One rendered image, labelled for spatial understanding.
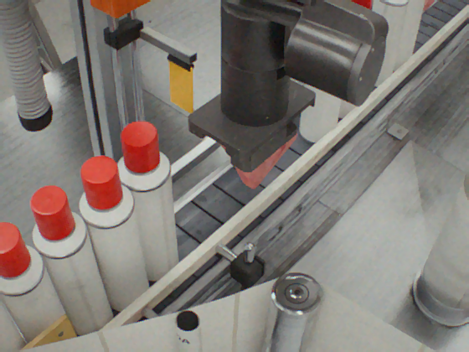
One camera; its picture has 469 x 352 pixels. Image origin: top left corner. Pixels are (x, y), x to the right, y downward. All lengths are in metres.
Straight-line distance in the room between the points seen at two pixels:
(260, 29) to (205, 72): 0.57
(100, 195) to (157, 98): 0.47
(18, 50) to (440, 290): 0.48
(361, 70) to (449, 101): 0.64
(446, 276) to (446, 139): 0.39
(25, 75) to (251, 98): 0.20
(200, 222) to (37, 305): 0.28
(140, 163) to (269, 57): 0.15
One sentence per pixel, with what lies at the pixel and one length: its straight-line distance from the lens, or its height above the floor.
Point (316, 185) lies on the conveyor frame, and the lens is 0.76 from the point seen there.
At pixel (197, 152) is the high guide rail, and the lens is 0.66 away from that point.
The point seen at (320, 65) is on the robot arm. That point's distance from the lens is 0.41.
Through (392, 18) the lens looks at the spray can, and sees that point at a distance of 0.84.
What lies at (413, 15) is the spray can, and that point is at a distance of 0.90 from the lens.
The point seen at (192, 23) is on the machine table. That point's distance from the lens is 1.12.
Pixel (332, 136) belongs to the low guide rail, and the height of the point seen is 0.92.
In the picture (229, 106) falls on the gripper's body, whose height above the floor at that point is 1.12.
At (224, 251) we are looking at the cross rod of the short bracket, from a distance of 0.64.
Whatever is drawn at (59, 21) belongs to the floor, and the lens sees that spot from 2.82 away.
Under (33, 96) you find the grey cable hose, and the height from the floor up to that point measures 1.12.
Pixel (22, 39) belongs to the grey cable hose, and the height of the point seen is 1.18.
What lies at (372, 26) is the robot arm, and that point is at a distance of 0.40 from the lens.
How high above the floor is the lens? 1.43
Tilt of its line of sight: 47 degrees down
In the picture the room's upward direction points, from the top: 2 degrees clockwise
